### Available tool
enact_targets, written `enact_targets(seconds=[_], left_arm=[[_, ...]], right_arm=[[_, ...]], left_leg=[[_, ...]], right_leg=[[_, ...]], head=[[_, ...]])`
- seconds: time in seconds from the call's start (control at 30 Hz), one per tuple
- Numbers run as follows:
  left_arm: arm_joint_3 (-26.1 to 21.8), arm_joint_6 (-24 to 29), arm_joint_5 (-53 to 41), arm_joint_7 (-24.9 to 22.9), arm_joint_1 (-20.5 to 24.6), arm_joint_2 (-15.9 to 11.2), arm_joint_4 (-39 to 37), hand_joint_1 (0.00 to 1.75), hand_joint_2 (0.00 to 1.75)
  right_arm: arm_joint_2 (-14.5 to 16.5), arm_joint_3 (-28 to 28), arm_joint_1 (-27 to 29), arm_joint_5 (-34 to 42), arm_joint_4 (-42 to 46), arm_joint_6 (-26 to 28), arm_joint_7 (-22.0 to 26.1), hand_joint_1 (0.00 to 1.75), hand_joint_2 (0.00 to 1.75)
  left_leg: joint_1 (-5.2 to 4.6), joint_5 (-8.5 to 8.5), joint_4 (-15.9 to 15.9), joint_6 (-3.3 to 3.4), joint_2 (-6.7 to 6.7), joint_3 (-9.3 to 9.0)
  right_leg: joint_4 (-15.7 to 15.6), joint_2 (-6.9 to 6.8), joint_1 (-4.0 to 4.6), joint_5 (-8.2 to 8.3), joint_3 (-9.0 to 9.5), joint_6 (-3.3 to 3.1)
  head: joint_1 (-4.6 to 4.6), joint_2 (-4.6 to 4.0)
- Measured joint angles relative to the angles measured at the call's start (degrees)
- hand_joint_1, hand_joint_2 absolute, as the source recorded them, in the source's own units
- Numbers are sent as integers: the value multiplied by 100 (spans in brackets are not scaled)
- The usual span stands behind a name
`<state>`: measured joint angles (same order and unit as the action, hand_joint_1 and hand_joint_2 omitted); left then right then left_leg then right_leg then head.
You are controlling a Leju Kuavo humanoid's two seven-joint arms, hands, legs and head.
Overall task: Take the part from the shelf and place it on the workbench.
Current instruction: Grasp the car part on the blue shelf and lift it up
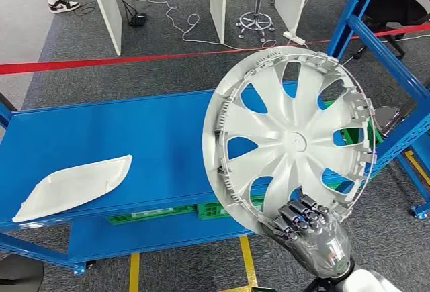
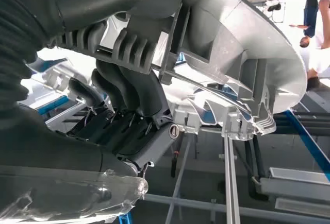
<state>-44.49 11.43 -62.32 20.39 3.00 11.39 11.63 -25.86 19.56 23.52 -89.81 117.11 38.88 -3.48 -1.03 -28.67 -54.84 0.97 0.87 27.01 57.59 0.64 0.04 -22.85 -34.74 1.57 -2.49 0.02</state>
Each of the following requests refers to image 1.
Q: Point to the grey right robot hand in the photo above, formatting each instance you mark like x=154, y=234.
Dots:
x=319, y=245

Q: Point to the silver plastic wheel cover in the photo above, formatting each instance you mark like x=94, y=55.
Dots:
x=295, y=143

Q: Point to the blue metal shelf rack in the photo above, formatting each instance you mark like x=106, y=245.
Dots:
x=424, y=154
x=151, y=139

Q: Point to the white plastic trim part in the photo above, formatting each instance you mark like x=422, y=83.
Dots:
x=74, y=187

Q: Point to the chrome stanchion base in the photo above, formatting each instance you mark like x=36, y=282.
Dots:
x=386, y=121

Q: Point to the white desk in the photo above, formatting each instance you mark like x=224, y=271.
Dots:
x=292, y=1
x=107, y=14

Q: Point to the black office chair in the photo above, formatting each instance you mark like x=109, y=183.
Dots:
x=386, y=5

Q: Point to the red barrier belt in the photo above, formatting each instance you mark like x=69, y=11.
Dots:
x=100, y=63

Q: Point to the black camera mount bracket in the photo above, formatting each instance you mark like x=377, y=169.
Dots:
x=319, y=286

